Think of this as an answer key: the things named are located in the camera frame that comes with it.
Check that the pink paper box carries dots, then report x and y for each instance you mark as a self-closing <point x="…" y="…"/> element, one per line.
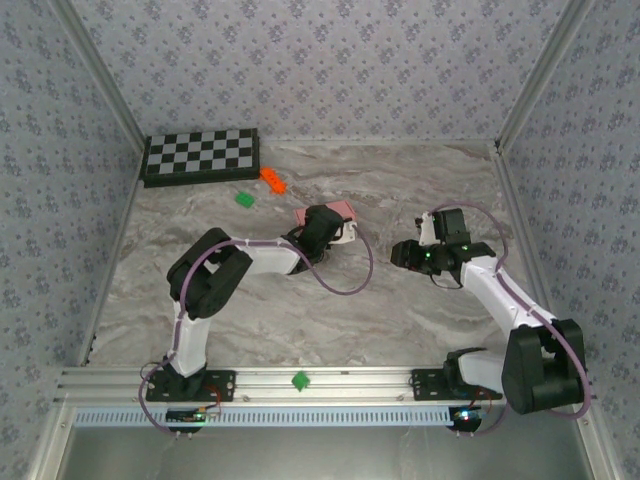
<point x="345" y="207"/>

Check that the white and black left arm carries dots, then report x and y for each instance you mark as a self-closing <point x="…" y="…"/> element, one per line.
<point x="265" y="255"/>

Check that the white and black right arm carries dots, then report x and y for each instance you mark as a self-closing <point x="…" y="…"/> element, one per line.
<point x="500" y="295"/>

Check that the orange plastic block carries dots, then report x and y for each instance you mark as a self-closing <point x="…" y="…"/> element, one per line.
<point x="272" y="180"/>

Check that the green plastic block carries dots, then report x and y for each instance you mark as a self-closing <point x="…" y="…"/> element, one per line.
<point x="300" y="381"/>
<point x="245" y="199"/>

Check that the black and grey chessboard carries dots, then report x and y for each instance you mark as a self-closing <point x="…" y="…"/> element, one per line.
<point x="200" y="155"/>

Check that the small circuit board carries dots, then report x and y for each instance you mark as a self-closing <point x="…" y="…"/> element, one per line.
<point x="187" y="416"/>
<point x="465" y="417"/>

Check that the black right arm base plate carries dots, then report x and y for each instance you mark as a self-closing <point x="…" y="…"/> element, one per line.
<point x="427" y="385"/>

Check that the aluminium mounting rail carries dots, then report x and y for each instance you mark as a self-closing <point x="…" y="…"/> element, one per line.
<point x="350" y="385"/>

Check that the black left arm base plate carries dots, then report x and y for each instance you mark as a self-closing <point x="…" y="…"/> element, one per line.
<point x="222" y="385"/>

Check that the aluminium frame post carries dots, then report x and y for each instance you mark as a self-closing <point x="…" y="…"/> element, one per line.
<point x="542" y="75"/>
<point x="100" y="75"/>

